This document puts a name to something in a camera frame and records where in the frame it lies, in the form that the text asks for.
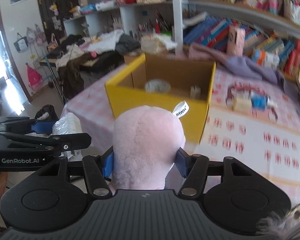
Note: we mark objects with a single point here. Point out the pink cartoon table mat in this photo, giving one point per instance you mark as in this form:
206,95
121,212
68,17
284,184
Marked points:
266,142

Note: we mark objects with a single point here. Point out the row of leaning books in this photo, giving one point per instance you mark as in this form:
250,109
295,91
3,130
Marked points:
212,32

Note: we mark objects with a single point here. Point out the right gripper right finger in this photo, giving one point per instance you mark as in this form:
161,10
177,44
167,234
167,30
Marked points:
193,168

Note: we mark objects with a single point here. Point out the beige sponge block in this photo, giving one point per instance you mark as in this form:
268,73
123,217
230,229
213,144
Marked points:
242,105

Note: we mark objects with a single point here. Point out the yellow packing tape roll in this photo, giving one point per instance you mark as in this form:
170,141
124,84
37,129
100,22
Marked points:
157,86

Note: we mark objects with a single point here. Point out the orange white small box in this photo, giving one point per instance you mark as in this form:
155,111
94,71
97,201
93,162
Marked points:
265,59

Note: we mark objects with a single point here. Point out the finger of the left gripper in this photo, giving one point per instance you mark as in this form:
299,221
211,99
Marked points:
42,127
66,142

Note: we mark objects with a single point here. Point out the purple pink cloth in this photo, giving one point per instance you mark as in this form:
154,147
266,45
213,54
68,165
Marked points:
237,65

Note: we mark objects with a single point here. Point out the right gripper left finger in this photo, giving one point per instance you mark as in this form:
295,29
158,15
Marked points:
96,169

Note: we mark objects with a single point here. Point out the pink plush pig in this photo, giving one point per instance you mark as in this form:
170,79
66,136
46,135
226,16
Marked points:
145,143

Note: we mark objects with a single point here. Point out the yellow cardboard box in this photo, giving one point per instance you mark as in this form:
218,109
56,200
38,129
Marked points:
177,85

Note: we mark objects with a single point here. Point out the red boxed book set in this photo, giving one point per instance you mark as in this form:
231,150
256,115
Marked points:
292,67

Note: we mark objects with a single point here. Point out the white bookshelf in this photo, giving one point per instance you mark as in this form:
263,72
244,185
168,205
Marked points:
133,17

